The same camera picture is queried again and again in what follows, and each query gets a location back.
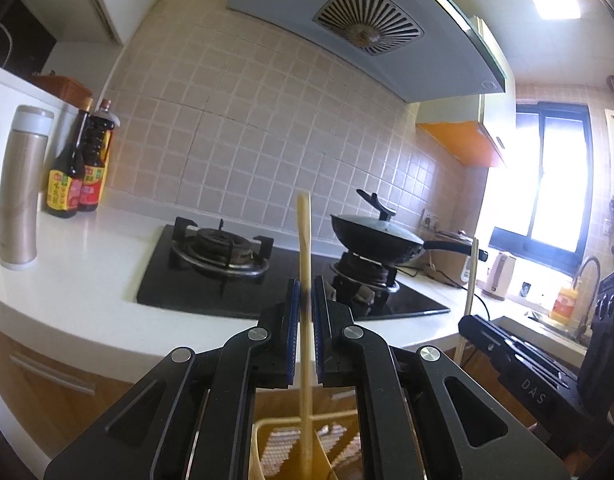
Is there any dark framed window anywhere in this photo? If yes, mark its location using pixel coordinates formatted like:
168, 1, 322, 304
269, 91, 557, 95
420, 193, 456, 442
488, 102, 590, 277

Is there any black wok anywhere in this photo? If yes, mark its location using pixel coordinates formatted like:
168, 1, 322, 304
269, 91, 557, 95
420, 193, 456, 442
329, 212, 476, 267

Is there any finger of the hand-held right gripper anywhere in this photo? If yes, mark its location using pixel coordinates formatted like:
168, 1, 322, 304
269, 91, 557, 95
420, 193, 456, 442
497, 354, 586, 412
459, 313, 582, 387

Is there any silver cabinet handle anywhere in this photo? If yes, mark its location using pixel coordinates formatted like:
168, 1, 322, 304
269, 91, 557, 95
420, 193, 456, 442
9, 351, 98, 396

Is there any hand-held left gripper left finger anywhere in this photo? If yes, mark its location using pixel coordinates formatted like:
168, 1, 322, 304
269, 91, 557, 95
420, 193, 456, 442
44, 279, 301, 480

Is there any white electric kettle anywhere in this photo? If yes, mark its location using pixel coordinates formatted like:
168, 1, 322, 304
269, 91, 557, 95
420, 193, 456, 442
484, 250, 518, 302

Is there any metal faucet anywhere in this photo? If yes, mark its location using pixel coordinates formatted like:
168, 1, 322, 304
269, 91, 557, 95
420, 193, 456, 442
571, 255, 603, 342

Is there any champagne steel thermos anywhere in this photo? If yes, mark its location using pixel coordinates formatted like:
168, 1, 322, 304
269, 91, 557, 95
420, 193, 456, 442
0, 104, 56, 272

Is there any white rice cooker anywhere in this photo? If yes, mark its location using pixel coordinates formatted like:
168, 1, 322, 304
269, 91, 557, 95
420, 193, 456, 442
426, 229, 476, 287

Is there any wooden chopstick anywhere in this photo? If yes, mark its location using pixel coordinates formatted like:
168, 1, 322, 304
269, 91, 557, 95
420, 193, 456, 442
454, 237, 480, 367
296, 193, 319, 480

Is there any orange wall cabinet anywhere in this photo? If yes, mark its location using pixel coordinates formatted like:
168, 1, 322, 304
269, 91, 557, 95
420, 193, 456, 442
416, 15, 518, 169

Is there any wide dark sauce bottle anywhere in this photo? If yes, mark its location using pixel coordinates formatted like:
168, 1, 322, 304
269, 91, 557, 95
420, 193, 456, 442
77, 98, 121, 213

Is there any black gas stove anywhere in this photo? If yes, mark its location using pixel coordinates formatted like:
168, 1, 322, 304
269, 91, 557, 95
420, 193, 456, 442
136, 215, 452, 322

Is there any wooden base cabinet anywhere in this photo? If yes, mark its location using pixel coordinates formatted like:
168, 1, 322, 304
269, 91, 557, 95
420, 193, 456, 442
0, 322, 140, 463

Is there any slim dark sauce bottle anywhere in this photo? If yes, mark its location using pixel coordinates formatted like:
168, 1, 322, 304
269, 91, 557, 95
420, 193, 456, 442
46, 97, 94, 220

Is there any yellow plastic utensil basket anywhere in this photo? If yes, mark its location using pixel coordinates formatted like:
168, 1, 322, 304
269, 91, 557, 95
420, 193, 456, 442
249, 409, 364, 480

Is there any wok lid with black handle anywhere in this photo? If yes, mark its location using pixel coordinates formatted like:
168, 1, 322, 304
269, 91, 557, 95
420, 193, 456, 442
330, 188, 426, 249

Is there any yellow dish soap bottle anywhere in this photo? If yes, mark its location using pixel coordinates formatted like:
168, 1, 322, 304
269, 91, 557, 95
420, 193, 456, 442
550, 280, 578, 324

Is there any brown wicker basket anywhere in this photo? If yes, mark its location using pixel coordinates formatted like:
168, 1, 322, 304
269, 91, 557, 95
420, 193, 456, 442
31, 72, 94, 111

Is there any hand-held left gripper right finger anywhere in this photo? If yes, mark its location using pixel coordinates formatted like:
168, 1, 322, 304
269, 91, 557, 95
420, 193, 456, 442
312, 276, 570, 480

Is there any white range hood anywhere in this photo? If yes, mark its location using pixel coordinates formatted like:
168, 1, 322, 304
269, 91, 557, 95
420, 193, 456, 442
226, 0, 508, 104

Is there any black power cable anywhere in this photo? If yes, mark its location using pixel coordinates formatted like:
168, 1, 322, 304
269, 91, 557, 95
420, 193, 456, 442
427, 259, 494, 313

